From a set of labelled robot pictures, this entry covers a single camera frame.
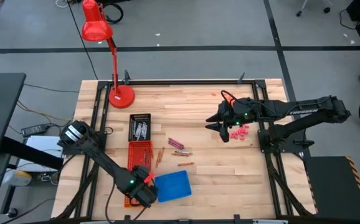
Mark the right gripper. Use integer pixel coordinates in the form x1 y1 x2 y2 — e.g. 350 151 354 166
205 97 262 131

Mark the red tape tag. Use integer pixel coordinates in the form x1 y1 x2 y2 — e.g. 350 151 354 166
142 173 156 185

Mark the blue plastic basket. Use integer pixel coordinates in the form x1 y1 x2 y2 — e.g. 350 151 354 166
154 169 192 203

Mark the red plastic basket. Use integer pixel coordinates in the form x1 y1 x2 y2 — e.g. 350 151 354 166
126 140 153 174

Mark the black plastic basket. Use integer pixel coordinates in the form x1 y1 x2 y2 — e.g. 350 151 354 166
128 113 152 142

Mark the red desk lamp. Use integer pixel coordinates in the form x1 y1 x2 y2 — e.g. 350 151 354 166
80 0 136 110

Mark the white control box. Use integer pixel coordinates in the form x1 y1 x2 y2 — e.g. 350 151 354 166
17 136 64 173

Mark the black power adapter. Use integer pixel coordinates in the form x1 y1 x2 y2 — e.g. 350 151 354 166
21 123 48 138

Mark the white and yellow device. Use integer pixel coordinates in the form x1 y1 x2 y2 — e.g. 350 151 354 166
2 169 32 187

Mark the office chair base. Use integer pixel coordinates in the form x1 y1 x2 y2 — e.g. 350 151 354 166
295 0 332 17

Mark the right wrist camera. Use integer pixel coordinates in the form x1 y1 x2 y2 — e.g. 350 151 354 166
219 126 231 144

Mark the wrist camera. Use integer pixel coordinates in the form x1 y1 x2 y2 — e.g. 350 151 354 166
219 126 231 144
132 165 151 182

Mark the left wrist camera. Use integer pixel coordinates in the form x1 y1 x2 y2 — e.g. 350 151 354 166
132 165 151 182

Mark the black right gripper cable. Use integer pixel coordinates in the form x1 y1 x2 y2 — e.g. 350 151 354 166
220 90 242 108

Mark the black lamp cable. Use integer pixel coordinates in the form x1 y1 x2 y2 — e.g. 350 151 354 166
67 0 99 81

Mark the black cable loop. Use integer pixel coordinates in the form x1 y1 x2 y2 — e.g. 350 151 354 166
105 2 125 25

